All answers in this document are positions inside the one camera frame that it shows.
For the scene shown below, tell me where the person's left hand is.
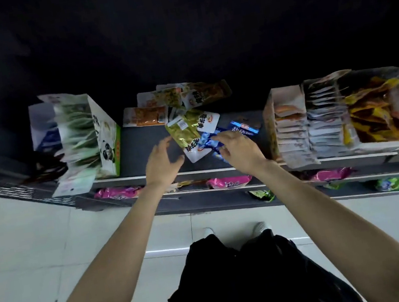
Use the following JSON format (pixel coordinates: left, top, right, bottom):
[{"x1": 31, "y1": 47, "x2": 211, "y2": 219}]
[{"x1": 140, "y1": 135, "x2": 190, "y2": 193}]

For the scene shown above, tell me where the clear display box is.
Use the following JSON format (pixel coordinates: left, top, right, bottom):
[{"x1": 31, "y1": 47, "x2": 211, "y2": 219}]
[{"x1": 259, "y1": 64, "x2": 399, "y2": 173}]

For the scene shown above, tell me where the row of orange white packets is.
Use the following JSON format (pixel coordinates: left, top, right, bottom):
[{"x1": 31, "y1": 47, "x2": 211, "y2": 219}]
[{"x1": 272, "y1": 100, "x2": 319, "y2": 171}]

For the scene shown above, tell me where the brown snack packet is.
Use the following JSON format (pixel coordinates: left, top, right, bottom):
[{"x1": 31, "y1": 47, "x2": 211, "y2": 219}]
[{"x1": 178, "y1": 76, "x2": 234, "y2": 111}]

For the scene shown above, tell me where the row of green packets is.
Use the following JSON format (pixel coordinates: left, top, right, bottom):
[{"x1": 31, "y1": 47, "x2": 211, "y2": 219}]
[{"x1": 37, "y1": 88, "x2": 110, "y2": 199}]

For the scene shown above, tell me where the gold green snack packet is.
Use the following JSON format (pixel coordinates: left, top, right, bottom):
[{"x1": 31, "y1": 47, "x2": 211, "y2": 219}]
[{"x1": 162, "y1": 108, "x2": 208, "y2": 155}]

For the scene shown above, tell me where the person's right forearm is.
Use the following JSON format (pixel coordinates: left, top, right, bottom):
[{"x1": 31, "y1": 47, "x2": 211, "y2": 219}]
[{"x1": 251, "y1": 140, "x2": 399, "y2": 302}]

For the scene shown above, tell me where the person's right hand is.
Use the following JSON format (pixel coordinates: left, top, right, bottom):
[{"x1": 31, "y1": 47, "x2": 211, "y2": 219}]
[{"x1": 210, "y1": 124, "x2": 279, "y2": 181}]

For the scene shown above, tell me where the person's white right shoe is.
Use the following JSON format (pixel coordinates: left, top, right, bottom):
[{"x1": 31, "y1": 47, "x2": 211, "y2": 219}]
[{"x1": 248, "y1": 220, "x2": 271, "y2": 238}]

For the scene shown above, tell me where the orange snack packet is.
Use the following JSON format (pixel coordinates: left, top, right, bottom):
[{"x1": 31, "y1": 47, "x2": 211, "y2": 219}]
[{"x1": 120, "y1": 102, "x2": 170, "y2": 132}]

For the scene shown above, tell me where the person's black clothing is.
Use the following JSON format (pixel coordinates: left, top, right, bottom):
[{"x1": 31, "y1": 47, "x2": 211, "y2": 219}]
[{"x1": 158, "y1": 212, "x2": 368, "y2": 302}]

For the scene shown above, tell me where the pale yellow snack packet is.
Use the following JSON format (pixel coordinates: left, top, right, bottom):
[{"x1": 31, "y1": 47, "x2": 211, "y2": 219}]
[{"x1": 135, "y1": 85, "x2": 185, "y2": 116}]

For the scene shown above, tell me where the white snack packet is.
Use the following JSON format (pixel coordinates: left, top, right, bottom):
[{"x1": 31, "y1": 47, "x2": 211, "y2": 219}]
[{"x1": 178, "y1": 108, "x2": 227, "y2": 165}]

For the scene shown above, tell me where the pile of yellow packets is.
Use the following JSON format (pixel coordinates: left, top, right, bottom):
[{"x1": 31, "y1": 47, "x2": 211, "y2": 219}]
[{"x1": 335, "y1": 73, "x2": 399, "y2": 151}]

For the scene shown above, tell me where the small green snack packet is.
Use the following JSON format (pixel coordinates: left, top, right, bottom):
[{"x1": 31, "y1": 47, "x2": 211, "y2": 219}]
[{"x1": 248, "y1": 187, "x2": 277, "y2": 205}]

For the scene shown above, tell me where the row of grey white packets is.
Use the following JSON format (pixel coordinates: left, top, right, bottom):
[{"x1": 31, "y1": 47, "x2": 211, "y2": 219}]
[{"x1": 301, "y1": 75, "x2": 359, "y2": 159}]

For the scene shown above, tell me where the green round snack packet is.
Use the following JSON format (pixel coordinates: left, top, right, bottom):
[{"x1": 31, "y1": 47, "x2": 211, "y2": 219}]
[{"x1": 373, "y1": 176, "x2": 399, "y2": 194}]

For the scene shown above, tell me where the dark shop shelf unit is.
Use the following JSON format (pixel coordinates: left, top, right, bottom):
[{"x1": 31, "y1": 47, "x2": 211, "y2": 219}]
[{"x1": 0, "y1": 72, "x2": 399, "y2": 261}]

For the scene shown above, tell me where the white green panda display box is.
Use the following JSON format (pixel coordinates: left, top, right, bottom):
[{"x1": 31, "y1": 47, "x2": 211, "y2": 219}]
[{"x1": 37, "y1": 83, "x2": 129, "y2": 188}]

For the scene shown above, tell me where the flat blue snack packet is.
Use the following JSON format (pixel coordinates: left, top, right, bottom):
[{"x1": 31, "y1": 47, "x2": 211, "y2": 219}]
[{"x1": 229, "y1": 116, "x2": 261, "y2": 139}]

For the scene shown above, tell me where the blue snack packet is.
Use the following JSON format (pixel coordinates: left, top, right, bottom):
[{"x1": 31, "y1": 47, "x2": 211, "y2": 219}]
[
  {"x1": 196, "y1": 127, "x2": 232, "y2": 165},
  {"x1": 229, "y1": 116, "x2": 261, "y2": 139}
]

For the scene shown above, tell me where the pink snack packet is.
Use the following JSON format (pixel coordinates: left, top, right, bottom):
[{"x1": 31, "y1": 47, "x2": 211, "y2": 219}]
[
  {"x1": 93, "y1": 182, "x2": 144, "y2": 204},
  {"x1": 205, "y1": 172, "x2": 254, "y2": 193},
  {"x1": 308, "y1": 165, "x2": 356, "y2": 185}
]

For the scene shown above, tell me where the dark wire rack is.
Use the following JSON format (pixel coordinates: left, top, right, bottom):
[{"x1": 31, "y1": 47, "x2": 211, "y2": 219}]
[{"x1": 0, "y1": 146, "x2": 78, "y2": 219}]

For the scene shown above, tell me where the blue white carton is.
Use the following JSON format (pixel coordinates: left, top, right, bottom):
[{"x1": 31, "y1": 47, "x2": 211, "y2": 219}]
[{"x1": 26, "y1": 101, "x2": 63, "y2": 153}]

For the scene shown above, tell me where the person's left forearm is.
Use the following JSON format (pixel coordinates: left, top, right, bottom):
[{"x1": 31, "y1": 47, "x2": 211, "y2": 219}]
[{"x1": 9, "y1": 180, "x2": 194, "y2": 302}]

